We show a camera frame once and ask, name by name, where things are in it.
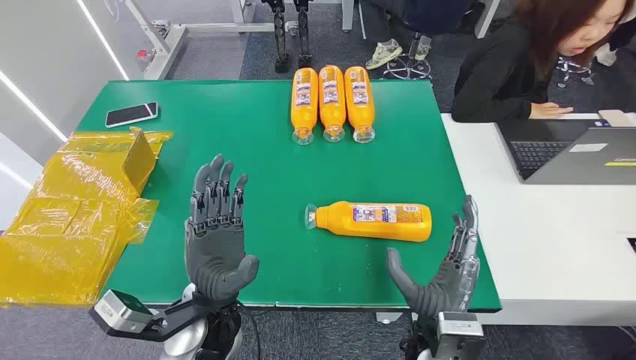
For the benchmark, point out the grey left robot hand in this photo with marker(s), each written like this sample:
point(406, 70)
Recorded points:
point(213, 253)

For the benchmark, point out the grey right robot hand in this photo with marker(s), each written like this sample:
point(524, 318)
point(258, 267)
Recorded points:
point(447, 290)

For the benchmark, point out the orange detergent bottle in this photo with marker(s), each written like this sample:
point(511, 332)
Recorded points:
point(304, 109)
point(332, 107)
point(377, 223)
point(360, 107)

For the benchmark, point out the phone with pink case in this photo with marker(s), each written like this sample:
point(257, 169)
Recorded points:
point(616, 117)

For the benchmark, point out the green table mat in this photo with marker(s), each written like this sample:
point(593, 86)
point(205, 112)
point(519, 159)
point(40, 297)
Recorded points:
point(238, 149)

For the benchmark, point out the yellow plastic wrapped cardboard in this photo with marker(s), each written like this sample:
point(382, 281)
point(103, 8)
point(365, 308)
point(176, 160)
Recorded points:
point(69, 223)

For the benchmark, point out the black smartphone with pale case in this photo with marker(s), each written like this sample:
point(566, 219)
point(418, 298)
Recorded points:
point(131, 114)

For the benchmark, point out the grey laptop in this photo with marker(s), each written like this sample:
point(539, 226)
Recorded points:
point(571, 159)

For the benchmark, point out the chrome office chair base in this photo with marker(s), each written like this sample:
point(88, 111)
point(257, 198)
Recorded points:
point(407, 69)
point(574, 67)

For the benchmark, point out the black robot leg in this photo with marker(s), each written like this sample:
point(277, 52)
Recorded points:
point(280, 35)
point(303, 35)

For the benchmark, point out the person with pale sneakers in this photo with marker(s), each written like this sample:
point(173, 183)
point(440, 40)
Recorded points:
point(427, 15)

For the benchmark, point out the person with white shoe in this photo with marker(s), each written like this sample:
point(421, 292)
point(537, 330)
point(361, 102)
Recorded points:
point(607, 53)

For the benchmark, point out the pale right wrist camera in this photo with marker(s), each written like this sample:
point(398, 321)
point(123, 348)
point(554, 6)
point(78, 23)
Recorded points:
point(459, 333)

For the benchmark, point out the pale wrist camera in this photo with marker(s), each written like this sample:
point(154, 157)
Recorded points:
point(119, 310)
point(459, 333)

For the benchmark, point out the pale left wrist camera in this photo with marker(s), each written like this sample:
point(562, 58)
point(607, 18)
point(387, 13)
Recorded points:
point(119, 310)

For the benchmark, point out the white metal stand frame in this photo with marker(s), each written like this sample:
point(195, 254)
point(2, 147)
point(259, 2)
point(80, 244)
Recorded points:
point(169, 49)

